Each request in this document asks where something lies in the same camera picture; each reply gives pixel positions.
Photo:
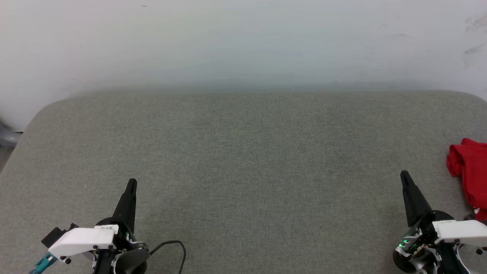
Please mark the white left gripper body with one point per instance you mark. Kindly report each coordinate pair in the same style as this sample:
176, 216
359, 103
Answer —
81, 238

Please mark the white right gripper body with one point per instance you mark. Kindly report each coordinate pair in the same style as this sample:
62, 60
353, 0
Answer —
460, 231

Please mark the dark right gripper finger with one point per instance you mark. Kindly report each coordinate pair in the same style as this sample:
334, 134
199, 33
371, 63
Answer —
414, 205

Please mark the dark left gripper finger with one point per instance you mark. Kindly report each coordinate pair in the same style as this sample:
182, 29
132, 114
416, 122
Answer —
127, 209

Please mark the red white-trimmed garment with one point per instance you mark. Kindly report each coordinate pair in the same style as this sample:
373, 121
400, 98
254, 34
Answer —
473, 171

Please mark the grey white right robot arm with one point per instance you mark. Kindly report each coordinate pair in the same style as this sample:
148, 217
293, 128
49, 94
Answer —
449, 262

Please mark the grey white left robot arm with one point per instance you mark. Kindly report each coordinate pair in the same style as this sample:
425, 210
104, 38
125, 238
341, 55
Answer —
131, 263

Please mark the grey blurred object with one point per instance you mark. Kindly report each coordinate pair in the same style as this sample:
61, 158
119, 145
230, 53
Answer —
7, 137

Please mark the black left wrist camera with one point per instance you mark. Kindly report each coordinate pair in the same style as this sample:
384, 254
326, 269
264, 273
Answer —
53, 236

